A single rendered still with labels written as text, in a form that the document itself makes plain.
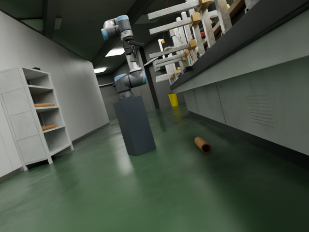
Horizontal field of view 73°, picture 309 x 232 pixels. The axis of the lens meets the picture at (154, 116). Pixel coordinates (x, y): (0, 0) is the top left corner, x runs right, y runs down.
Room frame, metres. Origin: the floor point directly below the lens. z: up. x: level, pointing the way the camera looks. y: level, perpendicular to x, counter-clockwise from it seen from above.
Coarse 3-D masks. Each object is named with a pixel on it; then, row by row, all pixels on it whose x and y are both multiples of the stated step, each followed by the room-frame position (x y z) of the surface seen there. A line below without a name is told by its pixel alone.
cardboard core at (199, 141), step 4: (196, 140) 1.83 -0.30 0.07; (200, 140) 1.74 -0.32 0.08; (204, 140) 1.73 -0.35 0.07; (196, 144) 1.81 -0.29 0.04; (200, 144) 1.66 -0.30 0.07; (204, 144) 1.61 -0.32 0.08; (208, 144) 1.61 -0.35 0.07; (200, 148) 1.63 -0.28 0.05; (204, 148) 1.73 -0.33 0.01; (208, 148) 1.65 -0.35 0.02; (204, 152) 1.61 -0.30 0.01; (208, 152) 1.61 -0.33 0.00
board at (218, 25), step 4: (236, 0) 1.10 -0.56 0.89; (240, 0) 1.06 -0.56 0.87; (244, 0) 1.07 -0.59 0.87; (232, 4) 1.15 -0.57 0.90; (236, 4) 1.11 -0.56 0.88; (240, 4) 1.11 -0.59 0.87; (232, 8) 1.16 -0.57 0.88; (236, 8) 1.16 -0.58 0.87; (232, 12) 1.21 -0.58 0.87; (236, 12) 1.23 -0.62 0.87; (232, 16) 1.28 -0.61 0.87; (216, 24) 1.46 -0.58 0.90; (216, 28) 1.47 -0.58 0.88; (220, 28) 1.49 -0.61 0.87; (216, 32) 1.57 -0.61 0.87; (204, 44) 1.90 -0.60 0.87
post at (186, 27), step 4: (184, 12) 1.66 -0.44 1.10; (184, 16) 1.66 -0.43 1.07; (188, 24) 1.66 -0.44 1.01; (184, 28) 1.68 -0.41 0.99; (188, 28) 1.66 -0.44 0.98; (188, 32) 1.66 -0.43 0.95; (188, 36) 1.66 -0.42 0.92; (188, 40) 1.66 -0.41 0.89; (196, 56) 1.65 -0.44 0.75; (196, 60) 1.66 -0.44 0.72
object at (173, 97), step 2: (168, 94) 9.16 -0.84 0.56; (170, 94) 9.04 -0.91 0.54; (172, 94) 9.02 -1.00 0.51; (174, 94) 9.03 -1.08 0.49; (176, 94) 9.16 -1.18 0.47; (170, 96) 9.06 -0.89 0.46; (172, 96) 9.02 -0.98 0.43; (174, 96) 9.03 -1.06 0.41; (176, 96) 9.09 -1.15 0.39; (170, 98) 9.09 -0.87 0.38; (172, 98) 9.03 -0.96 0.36; (174, 98) 9.03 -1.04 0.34; (176, 98) 9.07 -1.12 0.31; (170, 100) 9.15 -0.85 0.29; (172, 100) 9.04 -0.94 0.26; (174, 100) 9.03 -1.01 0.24; (176, 100) 9.05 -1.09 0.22; (172, 102) 9.06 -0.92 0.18; (174, 102) 9.03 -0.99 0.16; (176, 102) 9.05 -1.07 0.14; (172, 104) 9.09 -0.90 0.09; (174, 104) 9.04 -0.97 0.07; (176, 104) 9.04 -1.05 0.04; (172, 106) 9.12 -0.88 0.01
